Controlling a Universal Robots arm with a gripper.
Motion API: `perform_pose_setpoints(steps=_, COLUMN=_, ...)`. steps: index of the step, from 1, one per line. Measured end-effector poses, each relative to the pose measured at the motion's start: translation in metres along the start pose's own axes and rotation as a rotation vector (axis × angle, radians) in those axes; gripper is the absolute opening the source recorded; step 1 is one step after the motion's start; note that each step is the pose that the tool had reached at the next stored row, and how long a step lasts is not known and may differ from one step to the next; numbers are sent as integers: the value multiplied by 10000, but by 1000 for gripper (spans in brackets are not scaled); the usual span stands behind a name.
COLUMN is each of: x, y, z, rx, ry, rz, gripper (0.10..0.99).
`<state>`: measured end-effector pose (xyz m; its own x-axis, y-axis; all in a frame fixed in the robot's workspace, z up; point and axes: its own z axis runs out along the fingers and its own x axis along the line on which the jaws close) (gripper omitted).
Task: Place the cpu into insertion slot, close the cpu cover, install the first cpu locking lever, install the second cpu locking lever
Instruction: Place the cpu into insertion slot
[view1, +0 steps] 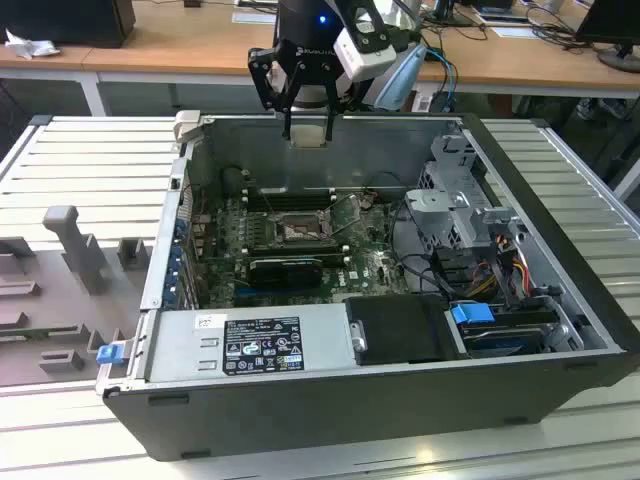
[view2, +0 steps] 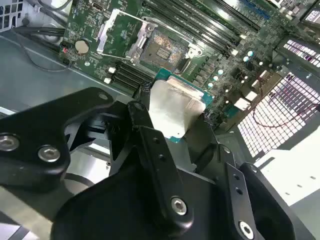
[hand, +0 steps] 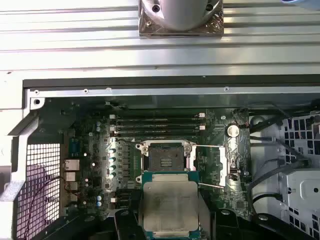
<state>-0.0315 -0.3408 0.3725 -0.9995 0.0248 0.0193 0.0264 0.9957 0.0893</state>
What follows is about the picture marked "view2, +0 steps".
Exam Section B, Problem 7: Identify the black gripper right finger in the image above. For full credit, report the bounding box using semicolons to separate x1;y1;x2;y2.
195;112;315;240

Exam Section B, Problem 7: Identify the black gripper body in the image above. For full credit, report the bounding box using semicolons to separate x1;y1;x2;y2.
50;161;241;240

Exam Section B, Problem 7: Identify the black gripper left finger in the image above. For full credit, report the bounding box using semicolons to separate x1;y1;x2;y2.
0;83;195;231

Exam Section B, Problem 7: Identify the silver CPU chip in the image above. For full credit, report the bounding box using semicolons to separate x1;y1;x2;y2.
147;67;215;145

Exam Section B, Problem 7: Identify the silver socket cover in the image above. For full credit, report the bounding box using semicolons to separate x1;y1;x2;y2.
96;8;155;66

